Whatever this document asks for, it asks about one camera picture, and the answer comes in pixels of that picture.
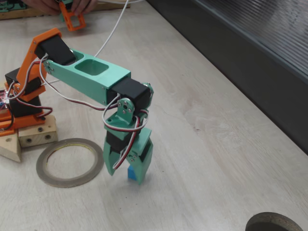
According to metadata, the pale wooden block with holes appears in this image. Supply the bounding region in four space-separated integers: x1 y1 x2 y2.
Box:
18 115 59 148

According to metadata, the person's left hand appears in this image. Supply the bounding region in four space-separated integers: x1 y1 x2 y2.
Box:
71 0 99 14

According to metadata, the grey glass desk partition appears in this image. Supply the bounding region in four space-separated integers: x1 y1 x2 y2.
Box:
146 0 308 156

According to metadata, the red controller board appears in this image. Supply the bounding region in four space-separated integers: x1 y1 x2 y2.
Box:
0 89 10 114

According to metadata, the white USB cable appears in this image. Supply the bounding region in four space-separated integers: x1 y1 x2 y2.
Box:
43 0 144 86

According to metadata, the pale wooden plank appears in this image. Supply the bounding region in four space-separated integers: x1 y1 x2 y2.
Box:
0 131 22 163

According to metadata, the orange printed leader arm part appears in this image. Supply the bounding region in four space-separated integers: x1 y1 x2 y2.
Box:
58 1 87 32

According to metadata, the blue cube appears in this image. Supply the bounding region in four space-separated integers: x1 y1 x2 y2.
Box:
127 165 138 181

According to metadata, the grey ring of tape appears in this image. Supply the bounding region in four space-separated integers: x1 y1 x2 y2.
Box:
36 138 105 189

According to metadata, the person's right hand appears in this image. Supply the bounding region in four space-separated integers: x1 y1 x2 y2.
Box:
24 0 64 15

